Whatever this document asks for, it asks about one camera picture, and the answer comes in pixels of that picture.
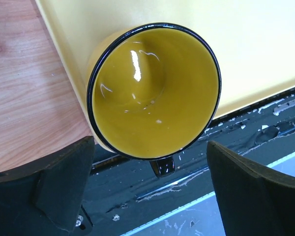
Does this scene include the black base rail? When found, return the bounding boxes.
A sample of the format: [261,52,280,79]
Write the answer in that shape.
[73,88,295,236]

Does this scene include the yellow mug black handle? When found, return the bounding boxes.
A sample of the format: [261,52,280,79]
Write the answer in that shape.
[86,22,222,177]

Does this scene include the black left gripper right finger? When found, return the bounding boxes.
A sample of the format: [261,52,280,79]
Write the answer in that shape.
[206,141,295,236]

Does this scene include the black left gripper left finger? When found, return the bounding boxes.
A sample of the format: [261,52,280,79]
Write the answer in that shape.
[0,136,95,236]

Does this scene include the yellow plastic tray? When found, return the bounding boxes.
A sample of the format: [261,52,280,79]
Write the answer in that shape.
[36,0,295,118]

